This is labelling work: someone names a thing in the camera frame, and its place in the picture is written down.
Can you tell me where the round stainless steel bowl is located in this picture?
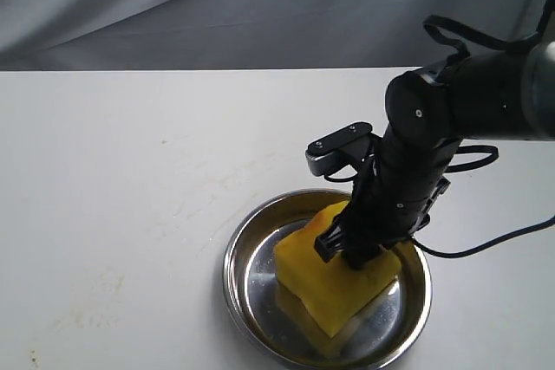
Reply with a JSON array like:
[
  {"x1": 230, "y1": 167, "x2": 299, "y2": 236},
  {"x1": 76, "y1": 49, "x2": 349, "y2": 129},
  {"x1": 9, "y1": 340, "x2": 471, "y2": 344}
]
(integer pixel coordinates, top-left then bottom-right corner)
[{"x1": 222, "y1": 189, "x2": 432, "y2": 369}]

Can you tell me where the black cable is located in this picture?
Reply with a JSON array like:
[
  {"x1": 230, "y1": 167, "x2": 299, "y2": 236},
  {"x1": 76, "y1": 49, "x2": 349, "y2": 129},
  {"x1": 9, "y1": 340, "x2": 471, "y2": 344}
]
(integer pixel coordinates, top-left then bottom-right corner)
[{"x1": 323, "y1": 14, "x2": 555, "y2": 259}]

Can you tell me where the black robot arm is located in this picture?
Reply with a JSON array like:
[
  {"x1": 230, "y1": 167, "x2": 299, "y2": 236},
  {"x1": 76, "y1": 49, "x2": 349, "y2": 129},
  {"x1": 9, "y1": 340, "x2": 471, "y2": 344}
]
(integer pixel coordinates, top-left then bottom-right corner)
[{"x1": 305, "y1": 42, "x2": 554, "y2": 269}]

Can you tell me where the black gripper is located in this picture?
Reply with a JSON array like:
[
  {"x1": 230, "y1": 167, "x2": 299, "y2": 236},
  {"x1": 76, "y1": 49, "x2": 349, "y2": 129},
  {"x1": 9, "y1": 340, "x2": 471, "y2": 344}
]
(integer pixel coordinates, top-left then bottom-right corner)
[{"x1": 314, "y1": 135, "x2": 461, "y2": 269}]

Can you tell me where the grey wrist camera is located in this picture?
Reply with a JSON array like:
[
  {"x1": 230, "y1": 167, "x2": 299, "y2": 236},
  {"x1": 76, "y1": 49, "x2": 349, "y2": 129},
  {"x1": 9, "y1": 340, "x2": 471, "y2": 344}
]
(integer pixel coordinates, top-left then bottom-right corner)
[{"x1": 305, "y1": 121, "x2": 373, "y2": 177}]

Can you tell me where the black stand pole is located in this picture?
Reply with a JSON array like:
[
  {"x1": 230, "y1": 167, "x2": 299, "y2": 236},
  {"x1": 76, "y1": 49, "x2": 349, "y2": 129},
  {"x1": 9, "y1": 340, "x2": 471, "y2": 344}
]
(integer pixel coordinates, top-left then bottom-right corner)
[{"x1": 535, "y1": 0, "x2": 554, "y2": 40}]

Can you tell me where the yellow sponge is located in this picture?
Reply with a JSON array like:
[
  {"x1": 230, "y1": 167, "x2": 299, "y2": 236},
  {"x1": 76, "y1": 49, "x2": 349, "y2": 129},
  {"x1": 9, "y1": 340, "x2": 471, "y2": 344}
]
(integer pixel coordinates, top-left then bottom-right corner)
[{"x1": 273, "y1": 200, "x2": 402, "y2": 337}]

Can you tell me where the grey fabric backdrop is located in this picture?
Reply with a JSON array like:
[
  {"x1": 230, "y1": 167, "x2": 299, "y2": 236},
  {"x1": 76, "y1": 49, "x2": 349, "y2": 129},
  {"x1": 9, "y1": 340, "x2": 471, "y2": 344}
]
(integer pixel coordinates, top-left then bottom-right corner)
[{"x1": 1, "y1": 0, "x2": 545, "y2": 70}]

